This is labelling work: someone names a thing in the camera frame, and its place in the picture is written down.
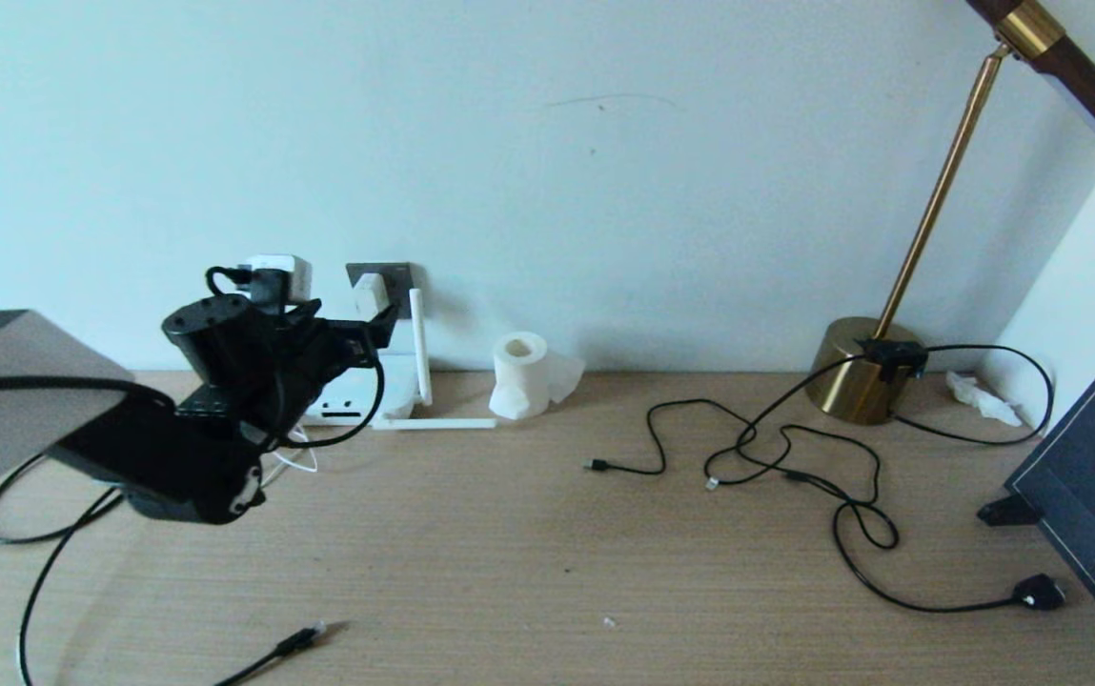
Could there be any white toilet paper roll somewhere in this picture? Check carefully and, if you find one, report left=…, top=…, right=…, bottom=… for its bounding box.
left=488, top=331, right=586, bottom=421

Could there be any thin white adapter cable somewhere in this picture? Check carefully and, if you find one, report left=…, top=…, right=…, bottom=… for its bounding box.
left=261, top=424, right=319, bottom=477

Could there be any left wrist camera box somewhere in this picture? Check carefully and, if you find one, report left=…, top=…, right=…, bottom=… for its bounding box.
left=237, top=254, right=312, bottom=304

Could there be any black looped cable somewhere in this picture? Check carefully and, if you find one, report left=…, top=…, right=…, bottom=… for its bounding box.
left=0, top=453, right=129, bottom=686

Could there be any white router with antennas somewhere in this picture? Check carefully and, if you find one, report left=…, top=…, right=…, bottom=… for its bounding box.
left=304, top=289, right=498, bottom=432

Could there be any black ethernet cable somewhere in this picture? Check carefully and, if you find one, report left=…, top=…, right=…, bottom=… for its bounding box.
left=212, top=619, right=329, bottom=686

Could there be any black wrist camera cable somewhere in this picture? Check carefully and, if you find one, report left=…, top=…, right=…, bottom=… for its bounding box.
left=0, top=267, right=386, bottom=449

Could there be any brass desk lamp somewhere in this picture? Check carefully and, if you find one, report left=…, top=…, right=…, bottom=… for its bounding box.
left=806, top=0, right=1095, bottom=427

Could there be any black lamp power cable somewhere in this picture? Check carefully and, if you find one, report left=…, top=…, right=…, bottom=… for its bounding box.
left=704, top=343, right=1067, bottom=613

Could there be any grey wall socket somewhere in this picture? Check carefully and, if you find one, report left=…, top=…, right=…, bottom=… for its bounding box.
left=346, top=263, right=419, bottom=321

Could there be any white power adapter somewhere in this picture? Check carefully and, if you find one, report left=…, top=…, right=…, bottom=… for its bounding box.
left=354, top=273, right=391, bottom=320

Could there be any crumpled white tissue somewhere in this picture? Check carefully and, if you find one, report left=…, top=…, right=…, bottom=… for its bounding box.
left=945, top=370, right=1024, bottom=427

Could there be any thin black USB cable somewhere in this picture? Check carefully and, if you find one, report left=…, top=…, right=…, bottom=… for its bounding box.
left=582, top=398, right=882, bottom=508

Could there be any black inline cord switch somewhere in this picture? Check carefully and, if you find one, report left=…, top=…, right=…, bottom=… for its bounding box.
left=855, top=338, right=929, bottom=382

